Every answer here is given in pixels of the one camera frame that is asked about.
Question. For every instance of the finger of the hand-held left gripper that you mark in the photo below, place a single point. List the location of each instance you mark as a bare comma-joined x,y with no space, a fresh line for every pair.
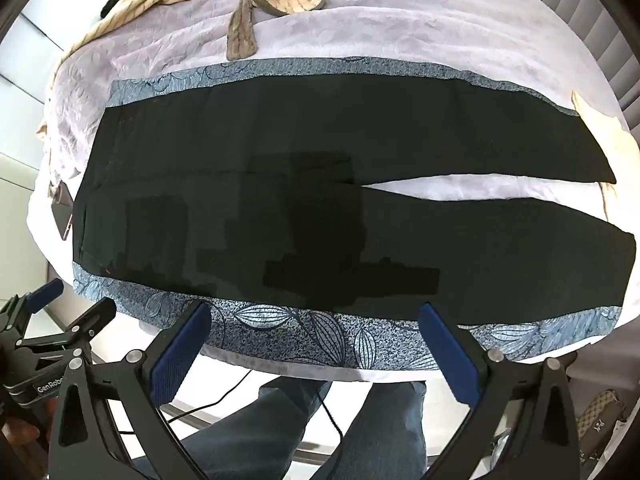
45,292
90,320

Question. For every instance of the cream cloth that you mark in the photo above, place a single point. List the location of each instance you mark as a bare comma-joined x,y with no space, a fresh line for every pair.
600,120

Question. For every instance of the lavender bed blanket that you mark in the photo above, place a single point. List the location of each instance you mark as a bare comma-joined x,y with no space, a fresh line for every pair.
400,25

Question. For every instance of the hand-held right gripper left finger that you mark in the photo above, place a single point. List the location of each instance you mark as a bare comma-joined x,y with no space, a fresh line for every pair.
182,350

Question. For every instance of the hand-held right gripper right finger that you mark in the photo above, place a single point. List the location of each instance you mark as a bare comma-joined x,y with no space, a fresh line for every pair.
450,355

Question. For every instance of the grey ribbed headboard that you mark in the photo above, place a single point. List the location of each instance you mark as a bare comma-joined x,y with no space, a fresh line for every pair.
600,15

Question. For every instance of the beige patterned bag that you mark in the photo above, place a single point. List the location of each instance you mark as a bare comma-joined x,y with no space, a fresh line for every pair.
600,420

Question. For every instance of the brown fuzzy belt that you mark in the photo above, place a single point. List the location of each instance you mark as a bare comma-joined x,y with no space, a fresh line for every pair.
242,30

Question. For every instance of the person's left leg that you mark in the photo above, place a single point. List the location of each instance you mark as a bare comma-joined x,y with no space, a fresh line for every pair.
250,425

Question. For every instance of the red phone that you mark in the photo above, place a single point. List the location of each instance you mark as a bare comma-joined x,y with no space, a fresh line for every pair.
62,210

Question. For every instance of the person's leg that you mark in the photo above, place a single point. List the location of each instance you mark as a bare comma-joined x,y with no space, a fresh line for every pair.
390,425
250,425

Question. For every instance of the blue leaf patterned cloth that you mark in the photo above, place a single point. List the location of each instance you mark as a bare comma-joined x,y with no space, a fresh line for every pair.
280,330

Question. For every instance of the person's left hand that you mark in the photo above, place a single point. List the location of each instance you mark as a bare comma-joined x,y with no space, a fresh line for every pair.
22,432

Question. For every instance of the black pants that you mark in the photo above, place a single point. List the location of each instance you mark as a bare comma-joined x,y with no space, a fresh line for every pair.
300,160

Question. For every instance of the white cabinet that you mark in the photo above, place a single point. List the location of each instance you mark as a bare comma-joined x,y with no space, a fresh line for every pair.
20,110

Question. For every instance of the dark cloth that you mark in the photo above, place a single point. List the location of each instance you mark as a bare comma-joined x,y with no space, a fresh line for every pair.
114,2

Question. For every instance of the person's right leg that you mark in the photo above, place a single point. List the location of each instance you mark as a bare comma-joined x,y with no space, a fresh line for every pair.
390,425

